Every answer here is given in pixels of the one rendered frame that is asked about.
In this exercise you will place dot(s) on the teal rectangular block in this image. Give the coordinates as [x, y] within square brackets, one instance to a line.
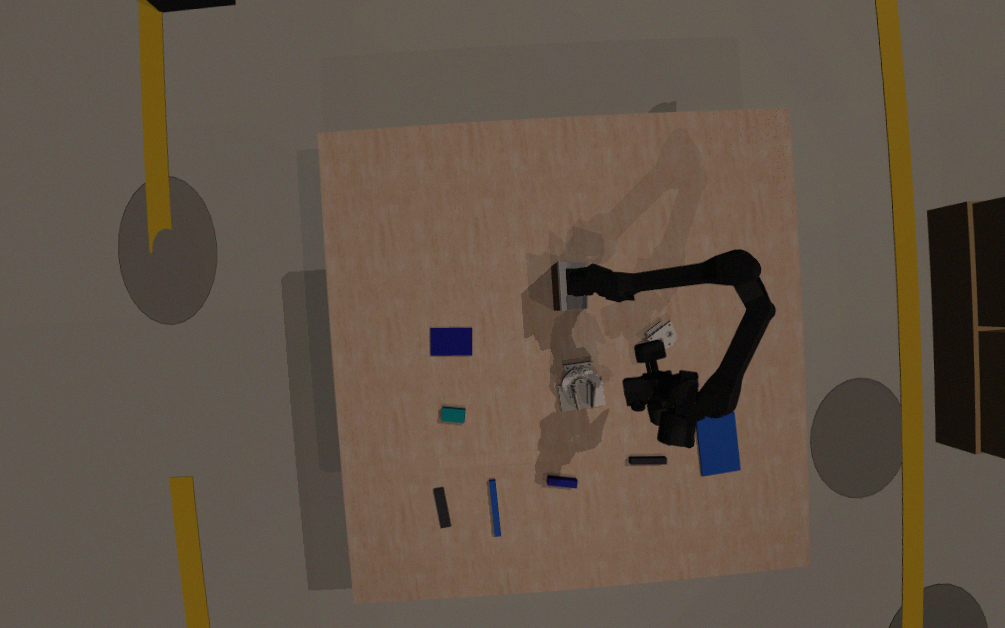
[453, 415]

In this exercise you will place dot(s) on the long blue bar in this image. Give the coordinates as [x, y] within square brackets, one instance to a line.
[495, 511]

